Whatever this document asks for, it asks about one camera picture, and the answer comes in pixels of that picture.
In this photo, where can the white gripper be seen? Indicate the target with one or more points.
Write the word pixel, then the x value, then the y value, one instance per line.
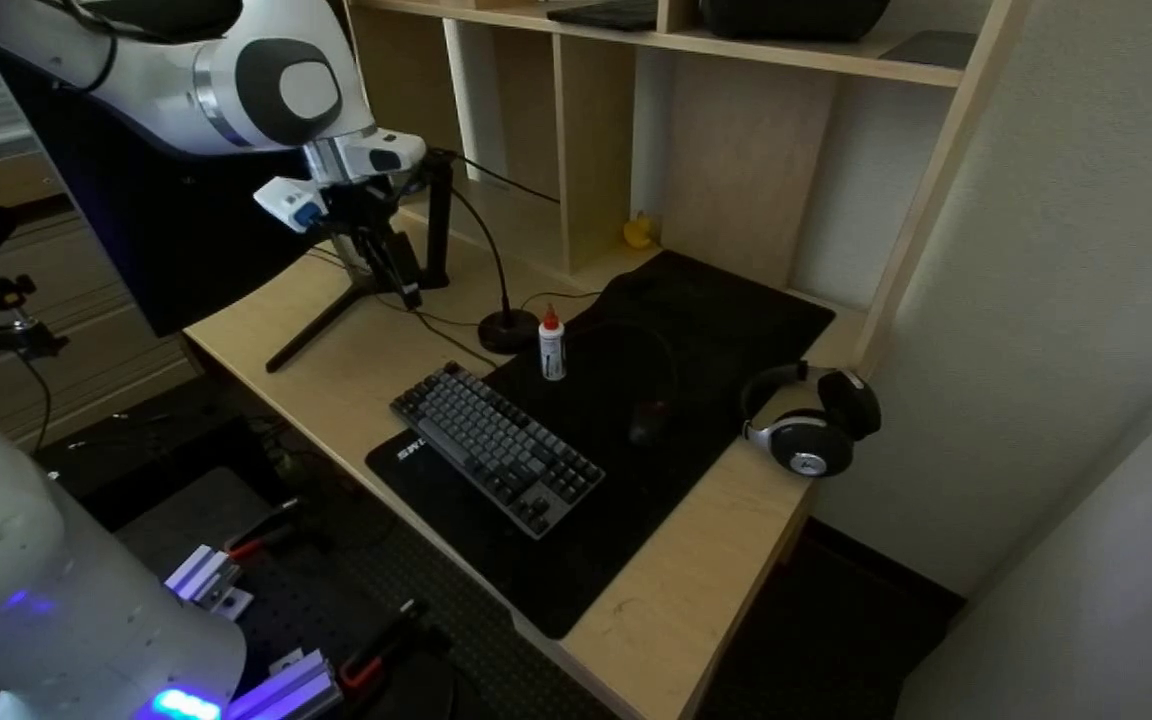
pixel 364 155

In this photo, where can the dark grey mechanical keyboard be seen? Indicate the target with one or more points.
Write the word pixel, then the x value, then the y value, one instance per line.
pixel 501 447

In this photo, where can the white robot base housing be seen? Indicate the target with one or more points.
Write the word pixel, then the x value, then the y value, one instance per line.
pixel 41 603

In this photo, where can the black desk tripod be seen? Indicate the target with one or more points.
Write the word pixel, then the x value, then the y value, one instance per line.
pixel 336 314

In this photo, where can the white glue bottle red cap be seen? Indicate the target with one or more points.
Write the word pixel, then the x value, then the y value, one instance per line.
pixel 548 349

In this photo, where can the yellow rubber duck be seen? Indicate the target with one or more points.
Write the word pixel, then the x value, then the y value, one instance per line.
pixel 639 234

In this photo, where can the dark blue panel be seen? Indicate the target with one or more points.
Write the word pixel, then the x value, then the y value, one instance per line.
pixel 137 226

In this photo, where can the black desk mat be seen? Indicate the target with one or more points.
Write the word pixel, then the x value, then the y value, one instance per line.
pixel 683 361

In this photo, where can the black laptop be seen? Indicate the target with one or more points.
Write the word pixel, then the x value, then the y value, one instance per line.
pixel 600 15

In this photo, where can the light wooden shelf unit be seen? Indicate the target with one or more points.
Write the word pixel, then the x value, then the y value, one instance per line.
pixel 739 144

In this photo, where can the purple lit metal block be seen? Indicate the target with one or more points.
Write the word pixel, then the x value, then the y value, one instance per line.
pixel 210 579
pixel 284 684

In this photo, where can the black and silver headphones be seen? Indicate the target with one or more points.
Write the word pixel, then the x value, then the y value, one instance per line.
pixel 809 425

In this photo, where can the black bag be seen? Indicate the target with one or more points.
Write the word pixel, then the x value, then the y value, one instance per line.
pixel 788 15

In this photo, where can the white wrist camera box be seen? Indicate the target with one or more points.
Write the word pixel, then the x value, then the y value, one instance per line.
pixel 290 203

